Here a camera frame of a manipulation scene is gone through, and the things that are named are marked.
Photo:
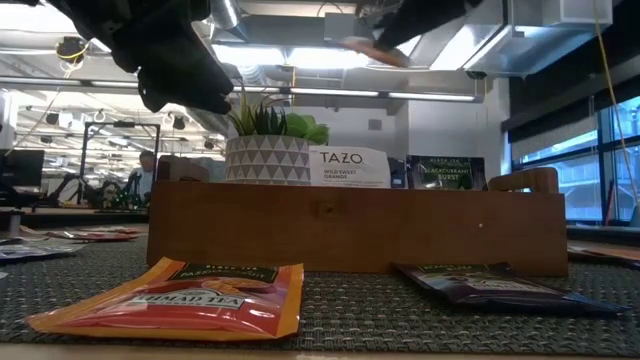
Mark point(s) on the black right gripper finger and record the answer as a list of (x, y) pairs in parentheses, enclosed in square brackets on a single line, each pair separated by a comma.
[(425, 20)]

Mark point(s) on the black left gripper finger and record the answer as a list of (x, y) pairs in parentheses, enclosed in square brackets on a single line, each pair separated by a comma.
[(185, 90)]

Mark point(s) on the potted green succulent plant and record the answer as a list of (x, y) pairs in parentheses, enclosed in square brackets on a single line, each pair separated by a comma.
[(267, 160)]

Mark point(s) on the wooden tea organizer tray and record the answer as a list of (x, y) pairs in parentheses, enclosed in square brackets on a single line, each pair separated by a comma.
[(350, 230)]

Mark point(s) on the grey woven placemat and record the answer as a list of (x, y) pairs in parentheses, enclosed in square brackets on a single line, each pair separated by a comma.
[(350, 310)]

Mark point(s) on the person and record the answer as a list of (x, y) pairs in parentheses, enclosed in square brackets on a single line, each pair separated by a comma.
[(146, 170)]

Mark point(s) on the long linear light fixture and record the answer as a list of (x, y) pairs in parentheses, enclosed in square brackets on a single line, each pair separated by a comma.
[(335, 93)]

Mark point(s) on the black computer monitor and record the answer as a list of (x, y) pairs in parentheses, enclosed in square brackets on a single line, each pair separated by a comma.
[(22, 167)]

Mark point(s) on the black stand frame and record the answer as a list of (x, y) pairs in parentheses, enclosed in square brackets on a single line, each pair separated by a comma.
[(122, 124)]

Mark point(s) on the silver rectangular air duct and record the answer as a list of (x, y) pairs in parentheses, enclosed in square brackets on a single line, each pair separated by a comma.
[(525, 45)]

